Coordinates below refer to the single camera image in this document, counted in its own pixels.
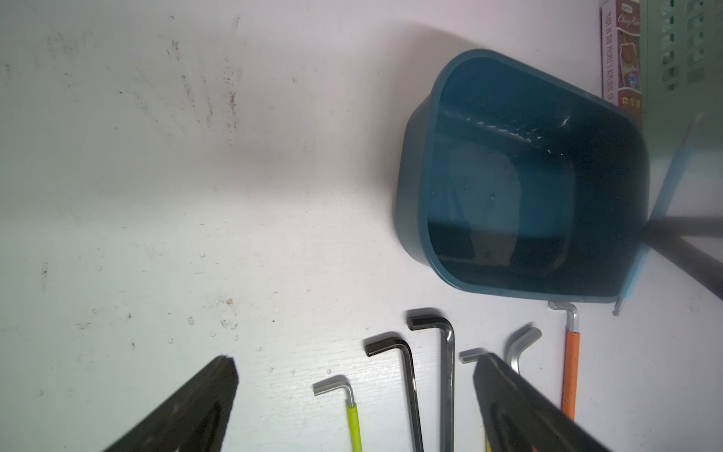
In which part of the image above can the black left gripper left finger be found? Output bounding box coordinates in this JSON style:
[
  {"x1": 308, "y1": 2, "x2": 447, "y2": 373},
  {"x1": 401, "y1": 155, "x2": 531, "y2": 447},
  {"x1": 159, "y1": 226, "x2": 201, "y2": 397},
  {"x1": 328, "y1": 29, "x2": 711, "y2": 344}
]
[{"x1": 107, "y1": 355, "x2": 239, "y2": 451}]

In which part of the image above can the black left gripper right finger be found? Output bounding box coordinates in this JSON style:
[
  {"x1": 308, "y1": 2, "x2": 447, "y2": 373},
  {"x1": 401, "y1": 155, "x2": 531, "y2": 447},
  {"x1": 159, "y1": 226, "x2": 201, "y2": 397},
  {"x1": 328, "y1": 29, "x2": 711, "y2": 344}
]
[{"x1": 474, "y1": 352, "x2": 607, "y2": 451}]

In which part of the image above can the orange handled hex key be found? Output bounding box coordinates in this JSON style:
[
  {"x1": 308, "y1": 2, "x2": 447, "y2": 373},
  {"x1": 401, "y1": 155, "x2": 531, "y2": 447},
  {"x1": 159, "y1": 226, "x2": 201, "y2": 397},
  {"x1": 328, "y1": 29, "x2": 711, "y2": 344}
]
[{"x1": 548, "y1": 301, "x2": 581, "y2": 420}]

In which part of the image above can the red handled hex key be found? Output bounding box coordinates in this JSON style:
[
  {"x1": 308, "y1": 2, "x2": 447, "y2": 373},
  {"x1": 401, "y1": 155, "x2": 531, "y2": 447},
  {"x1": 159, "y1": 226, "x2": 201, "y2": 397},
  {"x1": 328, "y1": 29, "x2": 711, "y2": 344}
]
[{"x1": 505, "y1": 326, "x2": 542, "y2": 374}]

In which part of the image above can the long black hex key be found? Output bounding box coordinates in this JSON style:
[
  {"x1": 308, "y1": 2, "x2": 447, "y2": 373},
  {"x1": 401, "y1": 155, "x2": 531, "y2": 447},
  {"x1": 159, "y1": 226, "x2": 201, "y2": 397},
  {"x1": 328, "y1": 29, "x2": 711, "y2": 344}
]
[{"x1": 407, "y1": 314, "x2": 456, "y2": 451}]

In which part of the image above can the short black hex key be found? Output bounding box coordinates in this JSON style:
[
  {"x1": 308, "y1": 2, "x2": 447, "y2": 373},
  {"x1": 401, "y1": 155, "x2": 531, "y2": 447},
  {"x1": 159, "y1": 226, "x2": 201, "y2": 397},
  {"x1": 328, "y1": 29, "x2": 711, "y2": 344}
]
[{"x1": 365, "y1": 334, "x2": 424, "y2": 452}]

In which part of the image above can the teal plastic storage box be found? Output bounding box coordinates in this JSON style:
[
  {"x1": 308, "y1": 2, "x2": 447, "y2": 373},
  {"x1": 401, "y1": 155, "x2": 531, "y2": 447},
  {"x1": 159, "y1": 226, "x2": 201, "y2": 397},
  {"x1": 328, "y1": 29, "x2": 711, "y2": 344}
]
[{"x1": 394, "y1": 49, "x2": 650, "y2": 303}]

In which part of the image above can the red pencil box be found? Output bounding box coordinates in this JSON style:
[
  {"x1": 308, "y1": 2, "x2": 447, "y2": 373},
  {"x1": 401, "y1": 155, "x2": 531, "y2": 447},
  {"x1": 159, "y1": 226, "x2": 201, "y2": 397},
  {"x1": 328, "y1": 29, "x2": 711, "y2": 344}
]
[{"x1": 600, "y1": 0, "x2": 643, "y2": 125}]

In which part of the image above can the mint green file organizer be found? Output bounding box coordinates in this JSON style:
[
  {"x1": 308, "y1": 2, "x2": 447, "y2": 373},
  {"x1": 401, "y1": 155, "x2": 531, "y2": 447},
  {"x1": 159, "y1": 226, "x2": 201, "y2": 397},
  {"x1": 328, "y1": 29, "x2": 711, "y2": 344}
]
[{"x1": 641, "y1": 0, "x2": 722, "y2": 158}]

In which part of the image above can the green handled hex key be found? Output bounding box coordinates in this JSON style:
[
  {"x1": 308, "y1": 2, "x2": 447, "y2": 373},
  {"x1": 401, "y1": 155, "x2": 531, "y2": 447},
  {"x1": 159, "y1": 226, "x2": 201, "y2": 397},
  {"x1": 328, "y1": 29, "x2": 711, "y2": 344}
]
[{"x1": 313, "y1": 375, "x2": 363, "y2": 452}]

